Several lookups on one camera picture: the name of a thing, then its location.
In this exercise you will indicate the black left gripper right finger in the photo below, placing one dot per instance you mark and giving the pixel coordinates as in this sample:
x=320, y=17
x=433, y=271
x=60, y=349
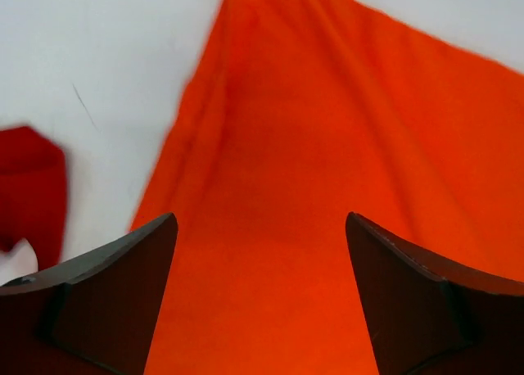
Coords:
x=427, y=314

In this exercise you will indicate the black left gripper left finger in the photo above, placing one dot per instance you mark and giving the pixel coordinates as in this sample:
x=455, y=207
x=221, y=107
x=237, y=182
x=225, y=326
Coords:
x=93, y=314

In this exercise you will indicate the orange t shirt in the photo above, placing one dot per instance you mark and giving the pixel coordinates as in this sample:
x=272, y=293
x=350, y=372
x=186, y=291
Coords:
x=300, y=112

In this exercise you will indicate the white folded t shirt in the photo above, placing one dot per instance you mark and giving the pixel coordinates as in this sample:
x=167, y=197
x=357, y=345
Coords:
x=20, y=261

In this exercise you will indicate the red folded t shirt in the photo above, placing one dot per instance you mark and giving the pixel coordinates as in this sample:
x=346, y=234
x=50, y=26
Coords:
x=34, y=193

